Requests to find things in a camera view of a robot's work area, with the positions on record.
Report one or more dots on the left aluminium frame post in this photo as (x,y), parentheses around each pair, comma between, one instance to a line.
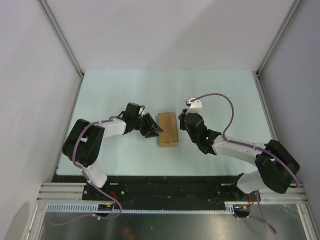
(54,24)

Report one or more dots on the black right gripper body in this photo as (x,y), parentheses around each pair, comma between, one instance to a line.
(183,126)

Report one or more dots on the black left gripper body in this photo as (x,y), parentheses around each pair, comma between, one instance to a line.
(145,125)

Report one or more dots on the brown cardboard express box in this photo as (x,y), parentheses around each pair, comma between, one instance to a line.
(168,123)

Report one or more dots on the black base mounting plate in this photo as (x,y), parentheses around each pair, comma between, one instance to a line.
(164,193)

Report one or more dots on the aluminium frame post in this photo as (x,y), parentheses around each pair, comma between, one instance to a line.
(280,34)
(54,24)

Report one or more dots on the aluminium front rail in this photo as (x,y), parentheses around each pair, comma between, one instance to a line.
(60,192)

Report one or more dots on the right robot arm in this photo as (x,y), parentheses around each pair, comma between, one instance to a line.
(276,167)

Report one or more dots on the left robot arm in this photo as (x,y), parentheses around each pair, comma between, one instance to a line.
(83,143)

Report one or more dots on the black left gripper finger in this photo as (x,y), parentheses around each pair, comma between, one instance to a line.
(152,124)
(151,134)

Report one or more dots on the right aluminium frame post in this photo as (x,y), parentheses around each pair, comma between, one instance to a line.
(280,34)

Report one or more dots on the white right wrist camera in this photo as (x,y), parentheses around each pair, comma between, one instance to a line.
(193,106)

